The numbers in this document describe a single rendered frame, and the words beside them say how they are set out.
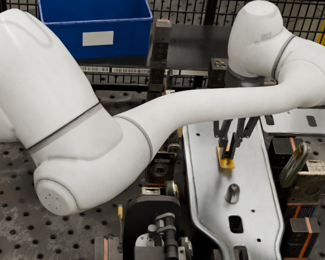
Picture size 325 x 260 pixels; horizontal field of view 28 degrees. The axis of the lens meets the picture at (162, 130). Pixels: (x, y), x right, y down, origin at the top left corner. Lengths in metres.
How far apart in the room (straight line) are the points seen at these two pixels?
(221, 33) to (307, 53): 0.72
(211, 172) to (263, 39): 0.42
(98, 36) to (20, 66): 0.90
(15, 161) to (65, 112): 1.11
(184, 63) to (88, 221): 0.53
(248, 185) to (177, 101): 0.55
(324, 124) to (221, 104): 0.72
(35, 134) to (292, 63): 0.58
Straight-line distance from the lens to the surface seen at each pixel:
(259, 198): 1.60
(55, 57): 0.95
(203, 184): 1.60
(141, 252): 1.26
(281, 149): 1.76
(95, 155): 0.94
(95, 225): 1.87
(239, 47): 1.37
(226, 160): 1.64
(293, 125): 1.81
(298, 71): 1.30
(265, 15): 1.34
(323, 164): 1.66
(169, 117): 1.09
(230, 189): 1.54
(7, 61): 0.93
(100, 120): 0.96
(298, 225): 1.59
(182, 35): 1.99
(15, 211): 1.90
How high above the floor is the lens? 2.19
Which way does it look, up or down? 44 degrees down
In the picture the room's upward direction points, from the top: 8 degrees clockwise
